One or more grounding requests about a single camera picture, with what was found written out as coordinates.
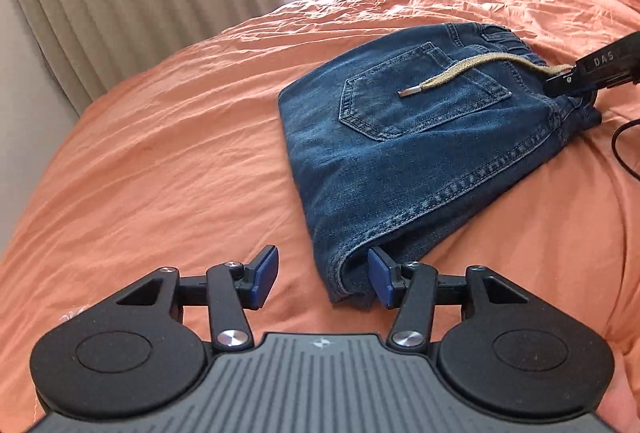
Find blue denim pants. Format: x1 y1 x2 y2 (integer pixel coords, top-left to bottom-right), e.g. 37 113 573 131
277 22 603 310

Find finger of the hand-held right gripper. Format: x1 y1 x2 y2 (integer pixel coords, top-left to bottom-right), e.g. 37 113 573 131
542 66 601 111

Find black cable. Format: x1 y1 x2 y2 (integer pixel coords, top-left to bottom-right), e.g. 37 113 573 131
612 120 640 180

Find beige drawstring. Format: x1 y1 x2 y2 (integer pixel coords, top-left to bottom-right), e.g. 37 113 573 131
397 54 572 98

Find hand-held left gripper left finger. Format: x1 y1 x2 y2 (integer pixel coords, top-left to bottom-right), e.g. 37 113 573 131
115 244 279 351

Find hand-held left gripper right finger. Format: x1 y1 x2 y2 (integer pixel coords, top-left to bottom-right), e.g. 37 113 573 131
367 245 531 351

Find orange bedsheet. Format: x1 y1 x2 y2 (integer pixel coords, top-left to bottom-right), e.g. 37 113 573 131
0 0 640 433

